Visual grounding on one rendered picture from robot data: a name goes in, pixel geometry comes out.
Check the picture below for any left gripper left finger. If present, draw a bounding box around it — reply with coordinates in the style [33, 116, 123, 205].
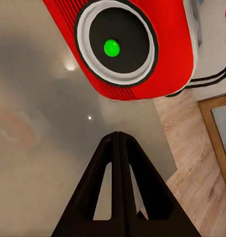
[51, 131, 126, 237]

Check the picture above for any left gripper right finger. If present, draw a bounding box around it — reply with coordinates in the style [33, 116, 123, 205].
[118, 131, 201, 237]

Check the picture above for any radio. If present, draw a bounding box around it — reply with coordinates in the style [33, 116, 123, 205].
[43, 0, 226, 101]

